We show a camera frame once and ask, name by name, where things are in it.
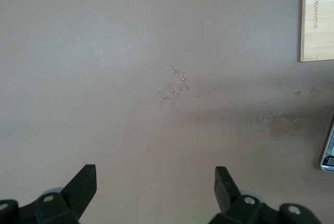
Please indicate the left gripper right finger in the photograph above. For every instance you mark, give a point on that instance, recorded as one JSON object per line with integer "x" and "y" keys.
{"x": 224, "y": 190}

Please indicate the wooden cutting board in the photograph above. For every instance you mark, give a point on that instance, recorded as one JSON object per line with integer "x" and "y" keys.
{"x": 321, "y": 38}

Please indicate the silver kitchen scale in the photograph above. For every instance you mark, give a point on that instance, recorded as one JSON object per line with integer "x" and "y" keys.
{"x": 329, "y": 153}

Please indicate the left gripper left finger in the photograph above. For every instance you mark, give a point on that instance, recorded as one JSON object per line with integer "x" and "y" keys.
{"x": 78, "y": 187}

